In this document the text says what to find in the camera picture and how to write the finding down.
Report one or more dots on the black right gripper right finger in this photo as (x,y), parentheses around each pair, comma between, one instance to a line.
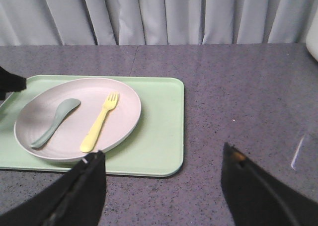
(256,198)

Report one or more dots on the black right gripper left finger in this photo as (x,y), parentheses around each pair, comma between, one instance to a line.
(76,199)

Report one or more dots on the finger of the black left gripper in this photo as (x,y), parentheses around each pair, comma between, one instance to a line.
(10,83)

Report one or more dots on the yellow plastic fork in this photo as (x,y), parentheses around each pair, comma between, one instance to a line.
(90,139)

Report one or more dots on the beige round plate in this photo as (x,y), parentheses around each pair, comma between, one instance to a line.
(36,117)

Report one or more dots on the green plastic spoon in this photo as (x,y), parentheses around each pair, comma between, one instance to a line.
(62,111)

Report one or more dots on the grey curtain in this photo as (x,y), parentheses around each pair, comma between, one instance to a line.
(154,22)

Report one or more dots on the light green tray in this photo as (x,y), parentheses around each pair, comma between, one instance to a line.
(153,148)

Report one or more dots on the white object at edge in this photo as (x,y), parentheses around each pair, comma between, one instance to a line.
(312,38)

